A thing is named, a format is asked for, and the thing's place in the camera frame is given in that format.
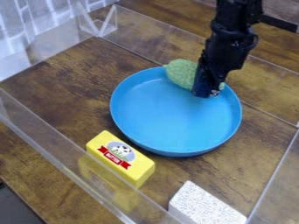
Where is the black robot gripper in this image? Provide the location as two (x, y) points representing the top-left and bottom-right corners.
(190, 0), (262, 98)

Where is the green bitter gourd toy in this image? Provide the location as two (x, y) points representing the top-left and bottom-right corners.
(162, 58), (226, 91)

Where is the blue round tray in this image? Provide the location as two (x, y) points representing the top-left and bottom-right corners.
(109, 66), (242, 157)

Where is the black baseboard strip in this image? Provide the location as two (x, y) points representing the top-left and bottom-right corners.
(260, 15), (299, 33)

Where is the yellow butter block toy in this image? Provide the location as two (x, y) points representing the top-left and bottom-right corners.
(85, 130), (154, 188)

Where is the white speckled foam block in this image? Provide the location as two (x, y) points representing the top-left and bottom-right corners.
(168, 181), (246, 224)

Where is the white sheer curtain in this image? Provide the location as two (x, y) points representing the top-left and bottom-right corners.
(0, 0), (118, 81)

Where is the clear acrylic corner bracket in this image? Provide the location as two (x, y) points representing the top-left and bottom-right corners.
(77, 3), (117, 38)

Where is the clear acrylic enclosure wall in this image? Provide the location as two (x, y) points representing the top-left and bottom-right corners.
(0, 0), (299, 224)

